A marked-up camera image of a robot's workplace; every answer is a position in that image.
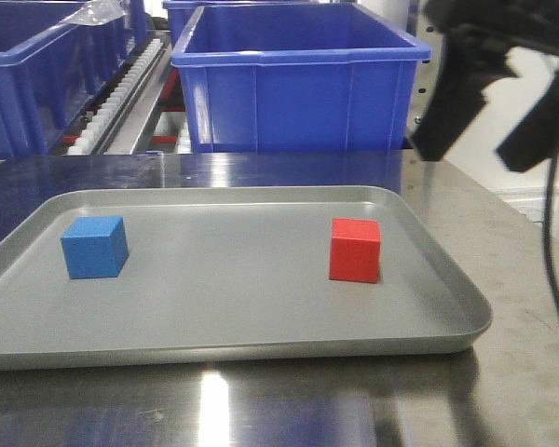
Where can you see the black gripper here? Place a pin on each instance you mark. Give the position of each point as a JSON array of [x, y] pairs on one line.
[[477, 37]]

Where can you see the red foam cube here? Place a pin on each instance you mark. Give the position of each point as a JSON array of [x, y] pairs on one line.
[[355, 250]]

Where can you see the blue foam cube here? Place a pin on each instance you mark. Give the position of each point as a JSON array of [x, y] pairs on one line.
[[95, 247]]

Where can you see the blue bin upper right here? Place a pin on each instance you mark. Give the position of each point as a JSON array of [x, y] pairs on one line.
[[295, 77]]

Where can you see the blue bin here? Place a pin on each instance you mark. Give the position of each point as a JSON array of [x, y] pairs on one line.
[[180, 11], [295, 77], [51, 71]]

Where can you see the grey metal tray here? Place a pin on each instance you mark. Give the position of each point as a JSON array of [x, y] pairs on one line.
[[227, 274]]

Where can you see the blue bin behind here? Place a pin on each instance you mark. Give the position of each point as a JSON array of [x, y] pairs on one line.
[[180, 11]]

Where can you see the clear plastic sheet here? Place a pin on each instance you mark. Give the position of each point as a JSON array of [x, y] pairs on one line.
[[96, 13]]

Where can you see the blue bin upper left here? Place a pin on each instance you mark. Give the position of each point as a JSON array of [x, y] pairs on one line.
[[51, 71]]

